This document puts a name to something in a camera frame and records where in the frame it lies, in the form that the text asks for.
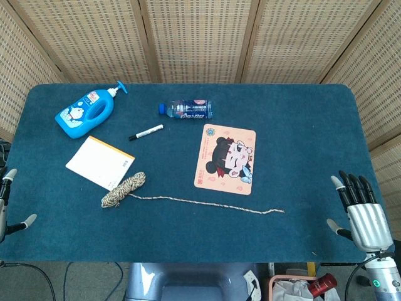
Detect woven wooden folding screen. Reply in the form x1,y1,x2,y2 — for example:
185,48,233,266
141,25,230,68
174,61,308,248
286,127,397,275
0,0,401,242

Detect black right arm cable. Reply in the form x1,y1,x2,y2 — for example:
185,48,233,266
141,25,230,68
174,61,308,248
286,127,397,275
344,252,385,301

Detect blue felt table cover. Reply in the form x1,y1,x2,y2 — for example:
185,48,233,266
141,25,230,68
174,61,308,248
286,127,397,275
0,83,392,263

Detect clear bottle blue label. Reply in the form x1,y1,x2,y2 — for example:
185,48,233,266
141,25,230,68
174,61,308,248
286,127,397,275
158,99,214,120

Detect beige braided rope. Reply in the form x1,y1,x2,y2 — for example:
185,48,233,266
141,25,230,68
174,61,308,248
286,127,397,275
100,171,286,216

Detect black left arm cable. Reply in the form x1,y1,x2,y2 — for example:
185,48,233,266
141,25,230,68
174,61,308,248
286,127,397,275
0,261,57,301

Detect red drink can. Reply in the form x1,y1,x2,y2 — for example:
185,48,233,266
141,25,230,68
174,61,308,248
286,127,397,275
308,273,338,298

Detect white crumpled bin liner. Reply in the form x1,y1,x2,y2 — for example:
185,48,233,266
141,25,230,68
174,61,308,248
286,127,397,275
273,280,341,301

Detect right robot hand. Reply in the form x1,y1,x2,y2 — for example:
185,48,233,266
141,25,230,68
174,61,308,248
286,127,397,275
326,170,394,253

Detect white power strip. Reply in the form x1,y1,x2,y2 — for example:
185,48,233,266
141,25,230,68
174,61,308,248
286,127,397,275
243,270,263,301

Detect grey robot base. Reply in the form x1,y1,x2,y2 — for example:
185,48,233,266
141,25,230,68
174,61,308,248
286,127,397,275
125,262,261,301

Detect cartoon girl mouse pad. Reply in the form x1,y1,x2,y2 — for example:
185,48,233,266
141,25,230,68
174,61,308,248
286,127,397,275
194,124,257,196

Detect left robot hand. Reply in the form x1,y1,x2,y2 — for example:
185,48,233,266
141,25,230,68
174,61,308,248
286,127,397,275
0,168,38,244

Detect black floor cable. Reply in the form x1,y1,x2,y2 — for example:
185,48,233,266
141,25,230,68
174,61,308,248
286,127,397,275
106,262,125,301
63,262,73,301

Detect blue pump soap bottle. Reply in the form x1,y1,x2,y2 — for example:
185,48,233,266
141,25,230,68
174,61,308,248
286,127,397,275
55,80,128,140

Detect white notepad orange edge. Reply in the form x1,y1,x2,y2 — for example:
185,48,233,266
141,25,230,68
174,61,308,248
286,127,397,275
65,135,136,193

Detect black device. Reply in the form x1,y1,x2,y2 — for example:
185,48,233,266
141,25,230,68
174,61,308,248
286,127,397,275
0,140,12,167

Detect pink waste bin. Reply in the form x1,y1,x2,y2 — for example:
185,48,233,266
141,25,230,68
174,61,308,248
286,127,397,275
268,274,341,301

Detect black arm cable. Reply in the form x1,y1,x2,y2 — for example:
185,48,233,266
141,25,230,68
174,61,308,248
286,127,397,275
0,261,57,301
344,252,385,301

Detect black white marker pen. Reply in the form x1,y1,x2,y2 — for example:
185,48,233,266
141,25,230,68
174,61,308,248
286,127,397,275
128,124,165,142

